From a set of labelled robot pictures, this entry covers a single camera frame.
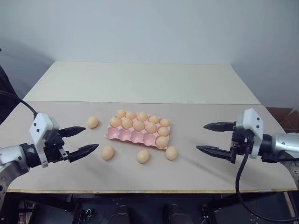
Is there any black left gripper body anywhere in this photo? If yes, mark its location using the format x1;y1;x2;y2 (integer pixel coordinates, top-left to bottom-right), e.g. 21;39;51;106
43;127;71;164

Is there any pink egg tray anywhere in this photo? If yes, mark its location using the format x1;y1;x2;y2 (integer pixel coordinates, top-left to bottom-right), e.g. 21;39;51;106
104;115;172;150

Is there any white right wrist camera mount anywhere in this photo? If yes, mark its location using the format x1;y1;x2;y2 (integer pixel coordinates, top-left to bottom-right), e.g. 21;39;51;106
235;108;265;160

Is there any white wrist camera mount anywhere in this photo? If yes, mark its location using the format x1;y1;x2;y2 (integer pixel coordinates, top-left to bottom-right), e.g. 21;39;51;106
28;112;60;168
235;108;265;160

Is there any light wooden slat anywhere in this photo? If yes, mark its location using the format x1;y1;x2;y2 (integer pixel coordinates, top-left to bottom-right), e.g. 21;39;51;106
283;191;296;224

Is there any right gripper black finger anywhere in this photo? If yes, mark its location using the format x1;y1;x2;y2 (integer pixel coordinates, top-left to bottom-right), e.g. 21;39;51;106
196;145;235;164
203;121;237;133

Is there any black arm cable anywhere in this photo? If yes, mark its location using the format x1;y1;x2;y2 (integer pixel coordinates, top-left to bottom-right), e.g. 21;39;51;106
0;90;40;119
235;147;299;224

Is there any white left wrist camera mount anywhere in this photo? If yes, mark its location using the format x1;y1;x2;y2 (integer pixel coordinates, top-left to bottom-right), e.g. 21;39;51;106
28;112;60;168

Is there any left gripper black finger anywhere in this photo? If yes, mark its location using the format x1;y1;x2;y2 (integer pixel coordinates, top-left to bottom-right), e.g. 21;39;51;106
67;144;100;163
58;126;86;139

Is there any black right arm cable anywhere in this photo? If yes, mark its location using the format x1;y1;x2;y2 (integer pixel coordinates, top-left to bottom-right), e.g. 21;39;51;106
235;147;299;224

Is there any large black object beside table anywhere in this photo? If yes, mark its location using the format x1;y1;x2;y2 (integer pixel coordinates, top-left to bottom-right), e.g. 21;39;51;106
0;63;24;126

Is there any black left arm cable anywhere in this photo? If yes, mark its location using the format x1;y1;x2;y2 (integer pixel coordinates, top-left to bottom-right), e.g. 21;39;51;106
0;90;40;119

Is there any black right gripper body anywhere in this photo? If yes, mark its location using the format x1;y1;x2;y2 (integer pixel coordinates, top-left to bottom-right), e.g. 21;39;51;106
230;127;255;164

